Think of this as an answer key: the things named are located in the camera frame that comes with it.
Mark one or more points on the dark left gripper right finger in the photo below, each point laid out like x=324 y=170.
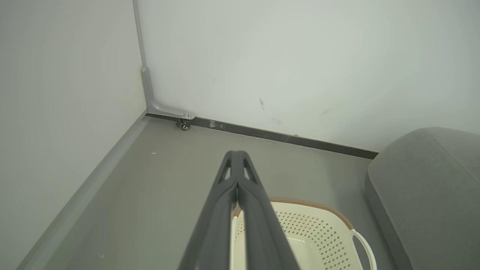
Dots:
x=262 y=232

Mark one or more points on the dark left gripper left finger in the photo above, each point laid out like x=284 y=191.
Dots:
x=213 y=225

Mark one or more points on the grey fabric sofa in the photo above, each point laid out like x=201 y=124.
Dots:
x=431 y=195

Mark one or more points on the white perforated laundry basket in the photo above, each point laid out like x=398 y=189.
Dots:
x=318 y=232

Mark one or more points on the black baseboard strip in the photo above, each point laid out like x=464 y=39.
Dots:
x=285 y=137

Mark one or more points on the small black caster wheel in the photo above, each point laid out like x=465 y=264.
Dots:
x=185 y=125

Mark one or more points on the thin grey corner strip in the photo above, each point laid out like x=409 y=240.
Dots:
x=138 y=33

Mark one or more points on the grey metal corner bracket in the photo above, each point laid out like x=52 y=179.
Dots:
x=157 y=107

